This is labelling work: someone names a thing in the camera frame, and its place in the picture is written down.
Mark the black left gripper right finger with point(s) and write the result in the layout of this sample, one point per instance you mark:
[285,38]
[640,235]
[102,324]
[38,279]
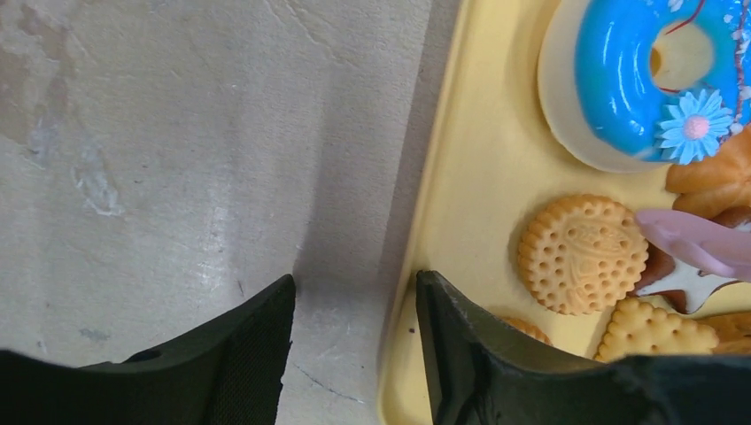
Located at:
[480,370]

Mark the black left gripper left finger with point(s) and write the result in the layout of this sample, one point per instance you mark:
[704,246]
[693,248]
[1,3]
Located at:
[226,371]

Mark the blue glazed donut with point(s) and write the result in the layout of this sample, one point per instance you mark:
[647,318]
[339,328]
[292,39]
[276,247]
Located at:
[626,86]

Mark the round biscuit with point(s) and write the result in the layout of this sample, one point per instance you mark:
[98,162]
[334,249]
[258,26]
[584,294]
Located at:
[528,329]
[581,254]

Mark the square scalloped biscuit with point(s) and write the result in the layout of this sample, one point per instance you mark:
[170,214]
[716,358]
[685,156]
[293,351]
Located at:
[640,328]

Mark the white iced star cookie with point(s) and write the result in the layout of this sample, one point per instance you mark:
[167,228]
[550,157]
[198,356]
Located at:
[687,288]

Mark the yellow serving tray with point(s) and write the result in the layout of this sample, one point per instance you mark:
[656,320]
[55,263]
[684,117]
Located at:
[493,165]

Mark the brown swirl cookie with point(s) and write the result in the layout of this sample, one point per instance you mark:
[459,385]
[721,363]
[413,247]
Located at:
[715,184]

